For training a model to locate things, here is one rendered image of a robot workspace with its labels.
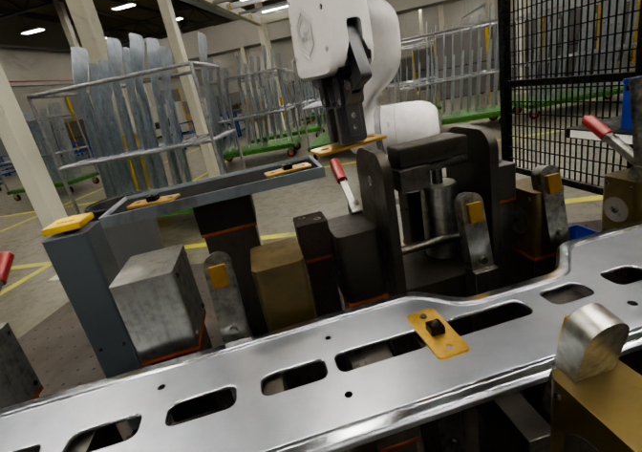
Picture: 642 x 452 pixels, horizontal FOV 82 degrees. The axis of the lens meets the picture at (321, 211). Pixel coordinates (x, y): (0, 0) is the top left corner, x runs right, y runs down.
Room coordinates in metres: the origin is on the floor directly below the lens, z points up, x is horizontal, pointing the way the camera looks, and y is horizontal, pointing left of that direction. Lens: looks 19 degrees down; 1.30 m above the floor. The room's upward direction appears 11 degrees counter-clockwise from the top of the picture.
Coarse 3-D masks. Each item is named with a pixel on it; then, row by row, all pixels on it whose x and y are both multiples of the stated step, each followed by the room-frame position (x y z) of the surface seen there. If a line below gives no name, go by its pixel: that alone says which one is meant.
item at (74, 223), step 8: (72, 216) 0.64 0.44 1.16; (80, 216) 0.63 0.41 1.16; (88, 216) 0.63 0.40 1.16; (56, 224) 0.60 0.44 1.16; (64, 224) 0.59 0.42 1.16; (72, 224) 0.59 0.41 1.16; (80, 224) 0.59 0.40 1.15; (48, 232) 0.58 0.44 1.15; (56, 232) 0.59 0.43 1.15; (64, 232) 0.60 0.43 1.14; (72, 232) 0.60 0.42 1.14
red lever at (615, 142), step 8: (584, 120) 0.67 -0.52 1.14; (592, 120) 0.66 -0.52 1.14; (592, 128) 0.66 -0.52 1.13; (600, 128) 0.64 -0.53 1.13; (608, 128) 0.64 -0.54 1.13; (600, 136) 0.64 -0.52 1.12; (608, 136) 0.63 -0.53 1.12; (616, 136) 0.62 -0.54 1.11; (616, 144) 0.61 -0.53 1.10; (624, 144) 0.61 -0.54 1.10; (624, 152) 0.60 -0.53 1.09; (632, 152) 0.59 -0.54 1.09; (632, 160) 0.58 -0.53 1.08
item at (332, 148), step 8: (368, 136) 0.43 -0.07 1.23; (376, 136) 0.42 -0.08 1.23; (384, 136) 0.41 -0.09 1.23; (336, 144) 0.42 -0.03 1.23; (352, 144) 0.40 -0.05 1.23; (360, 144) 0.40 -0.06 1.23; (312, 152) 0.41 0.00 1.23; (320, 152) 0.39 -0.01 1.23; (328, 152) 0.39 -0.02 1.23; (336, 152) 0.39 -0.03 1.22
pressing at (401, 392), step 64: (576, 256) 0.45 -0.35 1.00; (640, 256) 0.42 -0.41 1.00; (320, 320) 0.42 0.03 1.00; (384, 320) 0.39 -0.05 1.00; (448, 320) 0.37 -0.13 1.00; (512, 320) 0.35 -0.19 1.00; (640, 320) 0.31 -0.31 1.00; (128, 384) 0.37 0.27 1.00; (192, 384) 0.35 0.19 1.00; (256, 384) 0.33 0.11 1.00; (320, 384) 0.31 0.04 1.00; (384, 384) 0.29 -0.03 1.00; (448, 384) 0.28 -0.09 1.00; (512, 384) 0.27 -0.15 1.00; (0, 448) 0.31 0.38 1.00; (64, 448) 0.29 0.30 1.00; (128, 448) 0.28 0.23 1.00; (192, 448) 0.26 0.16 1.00; (256, 448) 0.25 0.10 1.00; (320, 448) 0.24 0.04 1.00
